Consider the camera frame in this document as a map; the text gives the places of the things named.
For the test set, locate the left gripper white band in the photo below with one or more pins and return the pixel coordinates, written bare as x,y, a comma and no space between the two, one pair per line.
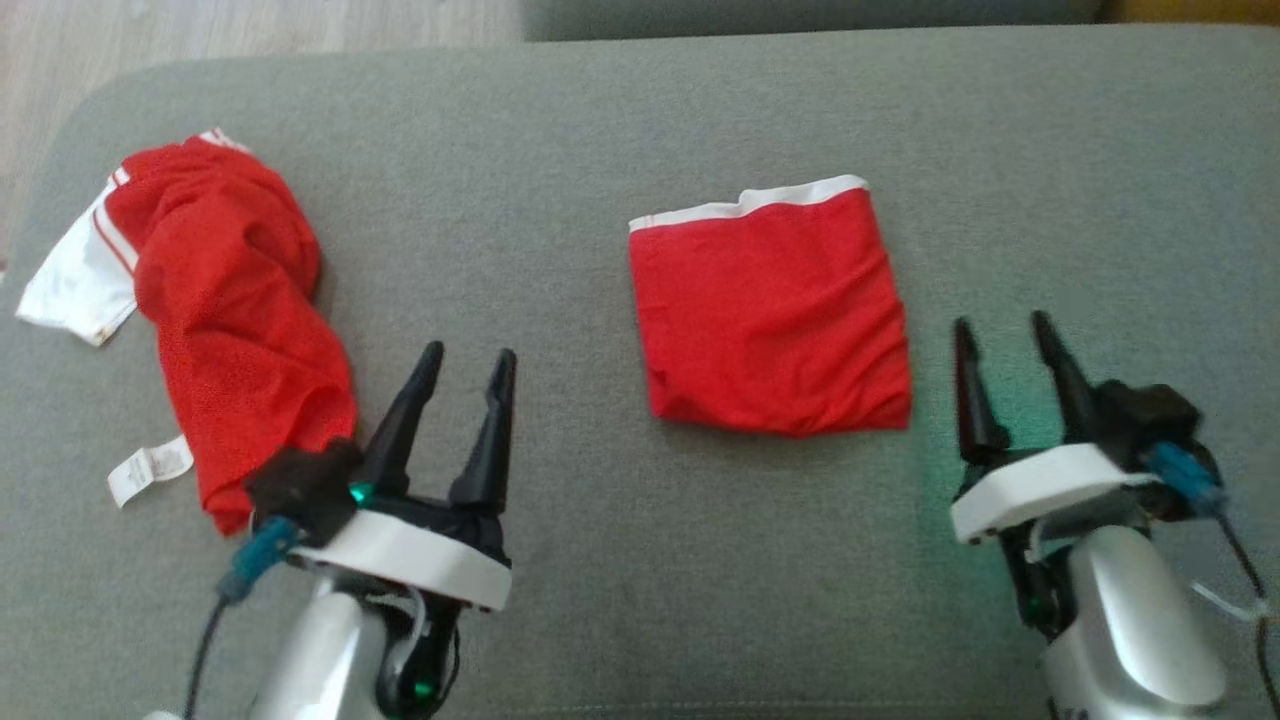
410,555

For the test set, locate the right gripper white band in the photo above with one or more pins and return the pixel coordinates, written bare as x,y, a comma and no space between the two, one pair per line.
1040,490

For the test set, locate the red Bulls 23 jersey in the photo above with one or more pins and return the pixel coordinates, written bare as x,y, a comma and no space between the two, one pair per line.
230,320

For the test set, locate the red shorts white stripe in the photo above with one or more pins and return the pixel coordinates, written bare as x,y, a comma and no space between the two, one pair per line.
770,320

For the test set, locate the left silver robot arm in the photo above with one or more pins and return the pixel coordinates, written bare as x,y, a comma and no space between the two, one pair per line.
320,660

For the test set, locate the grey sofa seat cushion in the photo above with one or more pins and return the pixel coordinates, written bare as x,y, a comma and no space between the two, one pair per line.
650,600

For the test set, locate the yellow cushion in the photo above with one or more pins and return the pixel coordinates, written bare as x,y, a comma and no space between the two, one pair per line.
1190,8

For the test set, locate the grey sofa back cushion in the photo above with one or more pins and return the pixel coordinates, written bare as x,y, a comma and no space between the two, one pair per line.
800,15

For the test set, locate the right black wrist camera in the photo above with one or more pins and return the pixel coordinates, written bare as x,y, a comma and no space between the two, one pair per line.
1150,420

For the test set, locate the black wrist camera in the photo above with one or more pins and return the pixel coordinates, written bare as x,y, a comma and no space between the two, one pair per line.
300,490
1150,420

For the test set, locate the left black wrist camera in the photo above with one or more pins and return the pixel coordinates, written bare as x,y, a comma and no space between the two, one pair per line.
300,490

